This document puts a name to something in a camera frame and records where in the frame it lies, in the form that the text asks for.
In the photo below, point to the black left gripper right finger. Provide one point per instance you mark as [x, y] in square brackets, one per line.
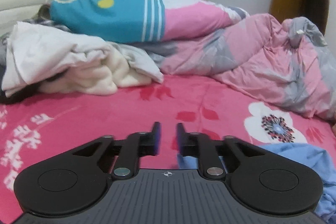
[203, 148]

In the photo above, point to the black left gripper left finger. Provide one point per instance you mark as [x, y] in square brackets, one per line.
[136, 146]

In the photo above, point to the light blue shirt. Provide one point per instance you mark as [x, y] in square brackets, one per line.
[259, 187]

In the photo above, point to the white cream clothes pile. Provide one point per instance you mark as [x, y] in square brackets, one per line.
[62, 62]

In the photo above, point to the pink floral bed sheet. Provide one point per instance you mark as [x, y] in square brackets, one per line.
[48, 124]

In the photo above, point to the pink and grey quilt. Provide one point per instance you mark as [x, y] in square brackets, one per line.
[287, 64]

